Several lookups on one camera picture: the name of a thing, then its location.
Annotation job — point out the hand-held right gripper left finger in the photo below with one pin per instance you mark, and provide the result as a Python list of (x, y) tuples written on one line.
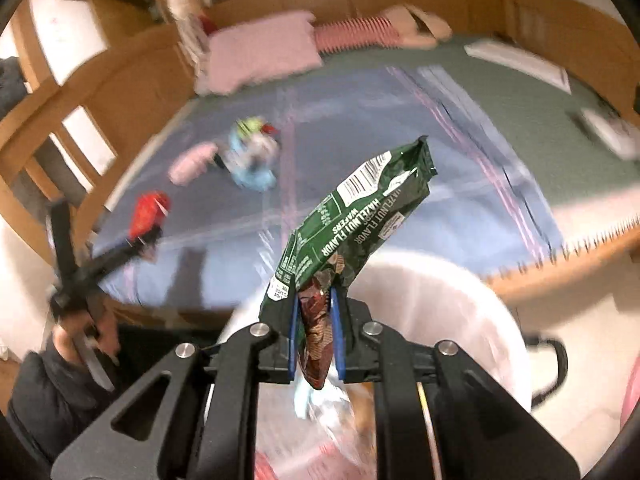
[(293, 335)]

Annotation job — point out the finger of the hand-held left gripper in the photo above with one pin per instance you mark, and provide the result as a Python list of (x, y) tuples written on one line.
[(115, 257), (61, 240)]

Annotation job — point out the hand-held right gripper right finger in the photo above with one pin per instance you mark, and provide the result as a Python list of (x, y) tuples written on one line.
[(336, 330)]

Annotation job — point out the red cardboard box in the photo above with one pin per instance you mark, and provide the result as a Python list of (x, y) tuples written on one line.
[(147, 212)]

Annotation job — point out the white bin with plastic bag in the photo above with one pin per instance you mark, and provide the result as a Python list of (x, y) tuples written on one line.
[(450, 300)]

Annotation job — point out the dark green wafer wrapper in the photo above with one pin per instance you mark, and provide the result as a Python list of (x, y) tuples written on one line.
[(350, 210)]

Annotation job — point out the person's left forearm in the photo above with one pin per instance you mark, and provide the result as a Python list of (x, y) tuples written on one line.
[(55, 395)]

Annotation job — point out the person's left hand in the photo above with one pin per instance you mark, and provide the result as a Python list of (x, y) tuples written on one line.
[(65, 342)]

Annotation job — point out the pink packet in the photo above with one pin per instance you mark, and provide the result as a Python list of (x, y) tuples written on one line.
[(192, 162)]

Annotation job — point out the blue face mask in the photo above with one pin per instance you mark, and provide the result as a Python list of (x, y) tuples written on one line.
[(252, 177)]

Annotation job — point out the clear plastic wrapper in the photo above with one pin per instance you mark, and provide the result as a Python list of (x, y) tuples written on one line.
[(250, 150)]

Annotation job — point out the green and yellow packet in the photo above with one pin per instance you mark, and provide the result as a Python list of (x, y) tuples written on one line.
[(250, 126)]

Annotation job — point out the blue plaid bed sheet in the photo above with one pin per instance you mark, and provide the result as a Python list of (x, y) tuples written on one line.
[(375, 110)]

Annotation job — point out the hanging white cloth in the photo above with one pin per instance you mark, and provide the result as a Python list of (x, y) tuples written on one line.
[(192, 40)]

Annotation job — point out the pink pillow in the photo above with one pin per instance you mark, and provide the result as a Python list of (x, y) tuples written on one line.
[(255, 52)]

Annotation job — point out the green bed mat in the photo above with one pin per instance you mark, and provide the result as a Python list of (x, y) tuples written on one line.
[(500, 125)]

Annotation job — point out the striped plush doll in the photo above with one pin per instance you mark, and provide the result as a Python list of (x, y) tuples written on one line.
[(370, 27)]

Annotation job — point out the white flat board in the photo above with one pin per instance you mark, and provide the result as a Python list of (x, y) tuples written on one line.
[(520, 65)]

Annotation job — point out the white handheld device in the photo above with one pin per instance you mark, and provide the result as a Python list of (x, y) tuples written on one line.
[(610, 132)]

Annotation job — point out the wooden bunk bed frame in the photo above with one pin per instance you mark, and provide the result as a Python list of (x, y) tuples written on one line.
[(130, 70)]

